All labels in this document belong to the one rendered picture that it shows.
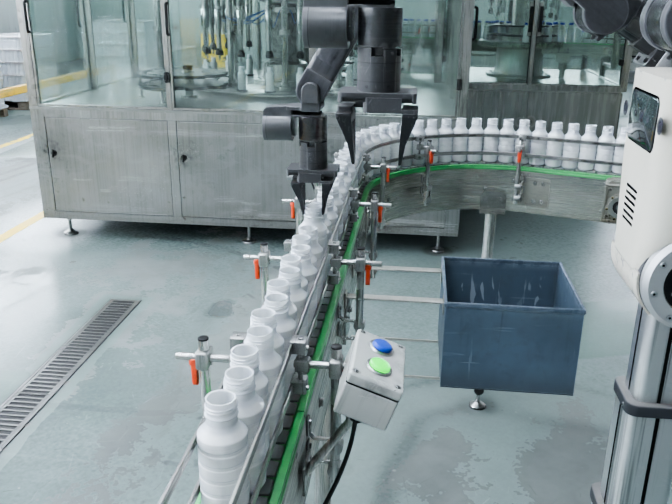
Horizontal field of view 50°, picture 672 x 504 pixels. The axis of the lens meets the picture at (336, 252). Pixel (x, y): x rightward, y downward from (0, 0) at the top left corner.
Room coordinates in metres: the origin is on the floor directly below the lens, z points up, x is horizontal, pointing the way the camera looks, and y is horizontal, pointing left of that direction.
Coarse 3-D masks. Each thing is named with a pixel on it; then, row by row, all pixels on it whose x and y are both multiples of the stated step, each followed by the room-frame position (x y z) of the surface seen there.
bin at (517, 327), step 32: (448, 256) 1.81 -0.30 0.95; (448, 288) 1.81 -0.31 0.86; (480, 288) 1.80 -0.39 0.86; (512, 288) 1.79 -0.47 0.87; (544, 288) 1.78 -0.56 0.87; (448, 320) 1.51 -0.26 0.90; (480, 320) 1.50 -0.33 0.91; (512, 320) 1.49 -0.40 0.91; (544, 320) 1.48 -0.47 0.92; (576, 320) 1.48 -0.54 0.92; (448, 352) 1.51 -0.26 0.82; (480, 352) 1.50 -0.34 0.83; (512, 352) 1.49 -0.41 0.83; (544, 352) 1.48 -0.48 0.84; (576, 352) 1.47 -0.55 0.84; (448, 384) 1.51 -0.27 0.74; (480, 384) 1.50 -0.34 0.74; (512, 384) 1.49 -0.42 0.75; (544, 384) 1.48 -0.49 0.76
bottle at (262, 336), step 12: (252, 336) 0.89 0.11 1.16; (264, 336) 0.89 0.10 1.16; (264, 348) 0.89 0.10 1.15; (264, 360) 0.89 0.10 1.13; (276, 360) 0.90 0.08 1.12; (264, 372) 0.88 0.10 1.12; (276, 372) 0.89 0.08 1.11; (276, 396) 0.89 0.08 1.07; (276, 408) 0.89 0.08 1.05; (276, 420) 0.89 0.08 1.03
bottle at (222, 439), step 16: (208, 400) 0.73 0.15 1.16; (224, 400) 0.75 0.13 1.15; (208, 416) 0.72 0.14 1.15; (224, 416) 0.71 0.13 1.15; (208, 432) 0.71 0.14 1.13; (224, 432) 0.71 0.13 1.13; (240, 432) 0.72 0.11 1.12; (208, 448) 0.70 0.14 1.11; (224, 448) 0.70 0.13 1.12; (240, 448) 0.71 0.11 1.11; (208, 464) 0.70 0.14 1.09; (224, 464) 0.70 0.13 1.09; (240, 464) 0.71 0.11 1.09; (208, 480) 0.71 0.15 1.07; (224, 480) 0.70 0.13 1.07; (208, 496) 0.71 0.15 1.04; (224, 496) 0.70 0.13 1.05; (240, 496) 0.71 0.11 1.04
